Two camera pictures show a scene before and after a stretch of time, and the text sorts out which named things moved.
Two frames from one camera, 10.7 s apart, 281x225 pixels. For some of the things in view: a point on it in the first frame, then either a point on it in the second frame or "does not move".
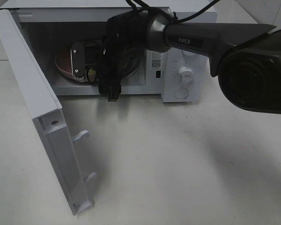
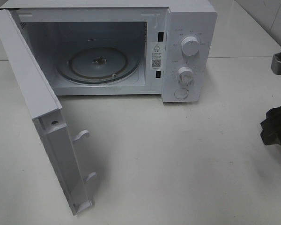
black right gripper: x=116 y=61 -> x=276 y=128
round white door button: x=181 y=93 does not move
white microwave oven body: x=54 y=26 does not move
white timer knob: x=186 y=77 does not move
